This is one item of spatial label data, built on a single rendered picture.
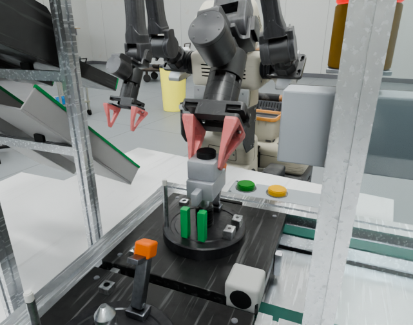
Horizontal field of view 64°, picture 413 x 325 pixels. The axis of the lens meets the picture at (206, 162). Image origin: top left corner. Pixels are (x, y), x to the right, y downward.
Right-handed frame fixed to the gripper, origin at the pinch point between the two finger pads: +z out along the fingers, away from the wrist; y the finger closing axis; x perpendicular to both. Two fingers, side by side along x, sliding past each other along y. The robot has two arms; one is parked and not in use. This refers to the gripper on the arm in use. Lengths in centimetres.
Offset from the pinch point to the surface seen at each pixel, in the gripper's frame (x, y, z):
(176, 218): 7.0, -5.6, 8.6
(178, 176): 48, -26, -8
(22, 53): -17.3, -23.4, -7.1
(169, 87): 390, -236, -233
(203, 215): 0.0, 1.4, 8.1
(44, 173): 203, -236, -27
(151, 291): -3.5, -2.2, 19.5
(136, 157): 55, -47, -15
